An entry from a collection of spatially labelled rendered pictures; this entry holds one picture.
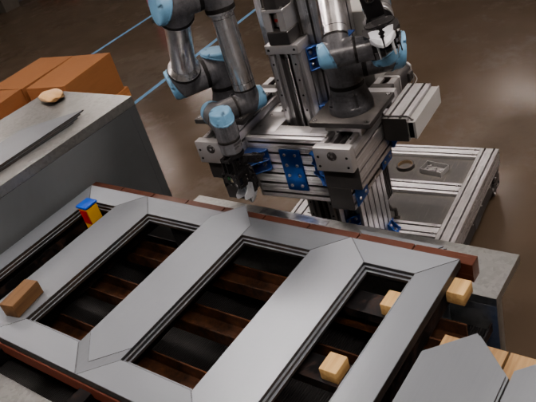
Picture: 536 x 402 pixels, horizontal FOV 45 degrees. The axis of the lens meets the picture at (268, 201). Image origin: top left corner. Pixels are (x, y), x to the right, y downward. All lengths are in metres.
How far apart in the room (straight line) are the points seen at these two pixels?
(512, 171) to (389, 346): 2.20
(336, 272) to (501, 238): 1.50
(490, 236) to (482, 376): 1.77
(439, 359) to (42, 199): 1.69
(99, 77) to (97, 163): 2.83
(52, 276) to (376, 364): 1.18
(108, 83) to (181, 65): 3.42
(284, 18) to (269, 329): 1.06
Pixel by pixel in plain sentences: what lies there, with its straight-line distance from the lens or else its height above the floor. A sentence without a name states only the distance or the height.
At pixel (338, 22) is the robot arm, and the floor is 1.41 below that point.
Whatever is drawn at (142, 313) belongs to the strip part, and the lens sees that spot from 1.95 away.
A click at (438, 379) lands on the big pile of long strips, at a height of 0.85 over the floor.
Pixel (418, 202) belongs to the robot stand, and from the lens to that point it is 3.15.
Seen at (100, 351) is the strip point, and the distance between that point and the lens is 1.90.
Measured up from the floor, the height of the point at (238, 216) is 0.84.
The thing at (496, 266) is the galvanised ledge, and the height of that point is 0.68.
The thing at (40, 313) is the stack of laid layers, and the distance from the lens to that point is 2.20.
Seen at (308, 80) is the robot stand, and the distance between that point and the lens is 2.34.
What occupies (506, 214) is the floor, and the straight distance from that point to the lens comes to 3.37.
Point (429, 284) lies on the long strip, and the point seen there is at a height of 0.84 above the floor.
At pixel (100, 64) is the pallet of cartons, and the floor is 0.46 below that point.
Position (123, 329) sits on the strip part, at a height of 0.84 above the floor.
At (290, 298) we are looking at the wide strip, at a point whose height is 0.84.
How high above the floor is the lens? 2.01
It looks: 32 degrees down
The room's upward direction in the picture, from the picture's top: 17 degrees counter-clockwise
